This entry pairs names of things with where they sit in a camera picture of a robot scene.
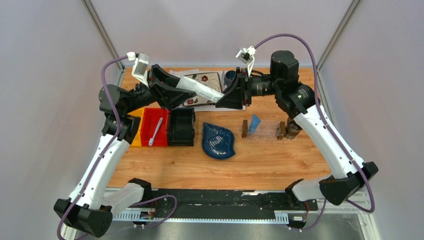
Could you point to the black plastic bin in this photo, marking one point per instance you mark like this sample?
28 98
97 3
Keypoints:
181 127

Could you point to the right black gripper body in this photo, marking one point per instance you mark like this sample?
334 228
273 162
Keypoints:
247 88

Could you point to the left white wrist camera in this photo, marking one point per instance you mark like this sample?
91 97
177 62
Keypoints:
140 65

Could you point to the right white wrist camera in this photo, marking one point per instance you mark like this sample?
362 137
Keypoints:
247 56

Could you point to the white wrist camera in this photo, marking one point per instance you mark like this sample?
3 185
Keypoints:
247 56
140 65

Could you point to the dark blue ceramic mug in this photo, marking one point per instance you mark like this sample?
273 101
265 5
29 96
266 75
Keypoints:
229 76

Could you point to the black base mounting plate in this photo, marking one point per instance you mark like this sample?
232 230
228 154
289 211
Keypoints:
213 204

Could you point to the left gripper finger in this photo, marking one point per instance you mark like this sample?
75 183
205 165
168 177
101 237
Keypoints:
159 73
173 96

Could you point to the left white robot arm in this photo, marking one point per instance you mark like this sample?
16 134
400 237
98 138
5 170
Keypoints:
87 209

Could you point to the white toothpaste tube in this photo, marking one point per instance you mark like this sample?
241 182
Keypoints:
201 90

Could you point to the clear glass tray wooden handles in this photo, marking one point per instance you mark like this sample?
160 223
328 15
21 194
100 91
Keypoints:
268 131

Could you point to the white patterned placemat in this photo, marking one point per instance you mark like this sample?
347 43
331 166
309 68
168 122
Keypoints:
203 108

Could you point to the red plastic bin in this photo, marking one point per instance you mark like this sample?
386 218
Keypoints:
150 119

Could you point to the white toothbrush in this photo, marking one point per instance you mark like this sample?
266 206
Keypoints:
158 125

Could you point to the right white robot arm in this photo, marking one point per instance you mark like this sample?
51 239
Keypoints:
348 171

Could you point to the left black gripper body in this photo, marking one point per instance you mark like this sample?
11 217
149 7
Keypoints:
156 90

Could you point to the square floral ceramic plate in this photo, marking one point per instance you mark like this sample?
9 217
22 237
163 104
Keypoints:
209 79

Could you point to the blue shell-shaped dish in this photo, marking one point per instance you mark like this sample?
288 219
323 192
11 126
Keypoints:
217 141

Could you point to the yellow plastic bin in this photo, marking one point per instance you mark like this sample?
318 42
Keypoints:
137 139

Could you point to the blue toothpaste tube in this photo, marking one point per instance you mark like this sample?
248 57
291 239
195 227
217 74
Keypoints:
255 121

